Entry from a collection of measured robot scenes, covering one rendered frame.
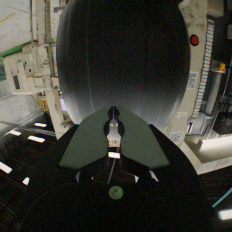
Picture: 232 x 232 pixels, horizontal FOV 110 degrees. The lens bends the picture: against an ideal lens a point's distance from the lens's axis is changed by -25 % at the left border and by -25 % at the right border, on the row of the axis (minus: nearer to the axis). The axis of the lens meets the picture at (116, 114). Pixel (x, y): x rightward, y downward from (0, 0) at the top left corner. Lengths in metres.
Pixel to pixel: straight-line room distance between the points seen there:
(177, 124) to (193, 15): 0.47
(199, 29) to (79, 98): 0.51
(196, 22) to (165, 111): 0.40
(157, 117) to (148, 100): 0.05
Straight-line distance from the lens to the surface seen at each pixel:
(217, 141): 1.04
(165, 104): 0.24
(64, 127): 1.04
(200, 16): 0.58
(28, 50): 5.26
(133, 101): 0.21
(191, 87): 0.53
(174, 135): 0.60
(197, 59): 0.54
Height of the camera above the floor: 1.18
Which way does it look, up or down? 25 degrees up
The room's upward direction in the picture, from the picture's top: 180 degrees clockwise
